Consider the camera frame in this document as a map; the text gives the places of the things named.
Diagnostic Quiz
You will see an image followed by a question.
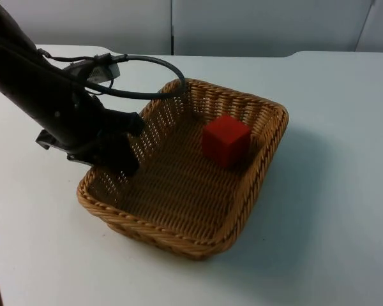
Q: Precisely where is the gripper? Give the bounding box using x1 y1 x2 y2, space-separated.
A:
34 100 146 176

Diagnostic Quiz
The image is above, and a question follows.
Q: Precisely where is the pale brown wicker basket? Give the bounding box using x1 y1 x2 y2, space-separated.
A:
76 78 290 262

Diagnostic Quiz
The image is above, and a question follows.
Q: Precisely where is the red cube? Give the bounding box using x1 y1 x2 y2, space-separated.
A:
201 115 252 169

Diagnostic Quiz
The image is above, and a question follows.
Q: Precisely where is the black cable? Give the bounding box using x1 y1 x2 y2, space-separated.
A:
82 54 188 99

